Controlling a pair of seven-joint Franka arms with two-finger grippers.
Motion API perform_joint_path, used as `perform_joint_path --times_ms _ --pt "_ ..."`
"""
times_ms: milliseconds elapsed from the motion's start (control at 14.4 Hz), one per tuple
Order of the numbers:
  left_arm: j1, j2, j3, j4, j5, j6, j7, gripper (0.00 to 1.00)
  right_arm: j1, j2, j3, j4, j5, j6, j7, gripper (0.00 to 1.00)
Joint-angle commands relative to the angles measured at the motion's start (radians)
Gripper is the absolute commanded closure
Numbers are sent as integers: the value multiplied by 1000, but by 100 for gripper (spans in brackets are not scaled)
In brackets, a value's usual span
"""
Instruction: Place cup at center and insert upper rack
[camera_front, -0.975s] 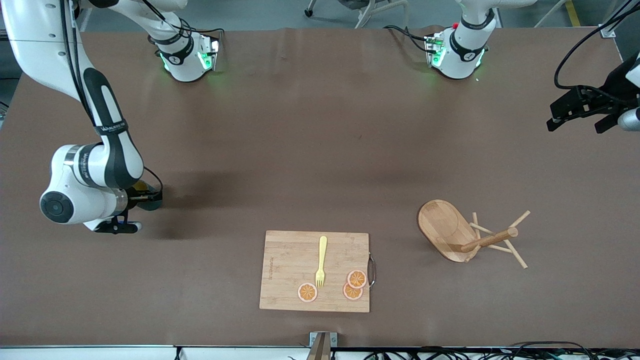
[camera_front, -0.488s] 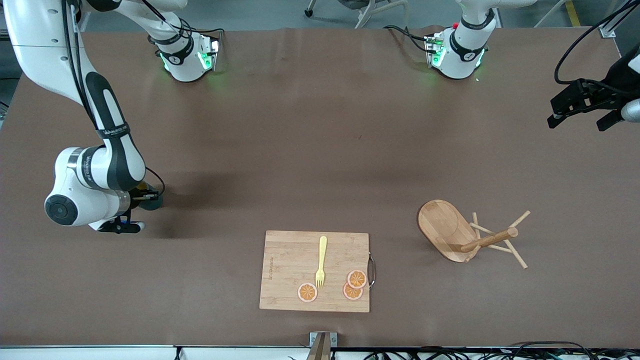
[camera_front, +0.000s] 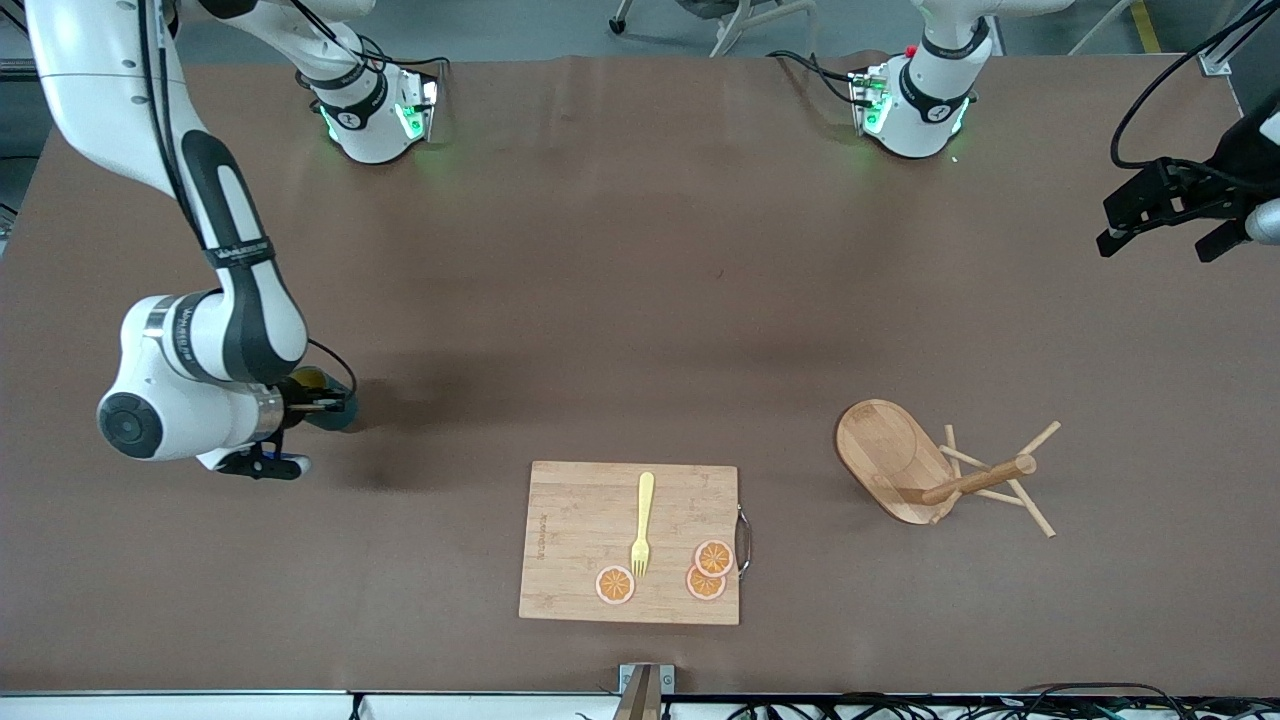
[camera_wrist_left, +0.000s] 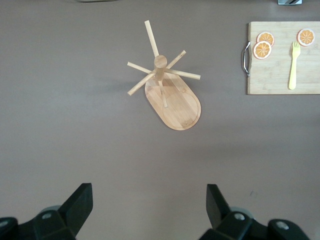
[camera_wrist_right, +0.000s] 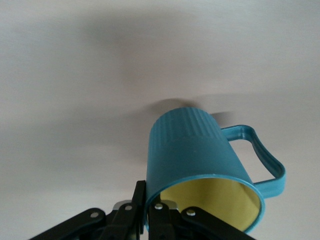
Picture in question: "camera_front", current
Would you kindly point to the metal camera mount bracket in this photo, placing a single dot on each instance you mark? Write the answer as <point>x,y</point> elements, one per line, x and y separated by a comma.
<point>643,690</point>

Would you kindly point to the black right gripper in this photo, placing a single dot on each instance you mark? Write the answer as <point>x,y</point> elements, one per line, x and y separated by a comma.
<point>303,404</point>

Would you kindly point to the orange slice toy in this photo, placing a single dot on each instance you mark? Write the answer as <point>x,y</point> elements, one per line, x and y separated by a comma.
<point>714,557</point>
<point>615,585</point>
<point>700,587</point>

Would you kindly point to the teal mug yellow inside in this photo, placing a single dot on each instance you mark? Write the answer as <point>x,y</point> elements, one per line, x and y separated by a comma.
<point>337,417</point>

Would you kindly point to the wooden mug tree rack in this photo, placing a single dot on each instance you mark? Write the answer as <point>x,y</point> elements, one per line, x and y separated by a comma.
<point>885,455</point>

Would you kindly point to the aluminium frame post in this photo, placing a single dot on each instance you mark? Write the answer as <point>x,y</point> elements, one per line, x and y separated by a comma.
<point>1225,50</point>

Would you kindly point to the grey office chair base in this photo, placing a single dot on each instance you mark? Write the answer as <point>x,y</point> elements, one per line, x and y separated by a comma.
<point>740,20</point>

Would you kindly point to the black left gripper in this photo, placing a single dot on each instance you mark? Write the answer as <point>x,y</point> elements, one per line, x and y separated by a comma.
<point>1226,190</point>

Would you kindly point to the yellow plastic fork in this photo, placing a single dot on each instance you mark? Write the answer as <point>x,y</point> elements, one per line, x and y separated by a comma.
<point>645,510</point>

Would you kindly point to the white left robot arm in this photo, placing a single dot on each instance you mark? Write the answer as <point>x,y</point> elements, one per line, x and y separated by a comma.
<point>920,110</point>

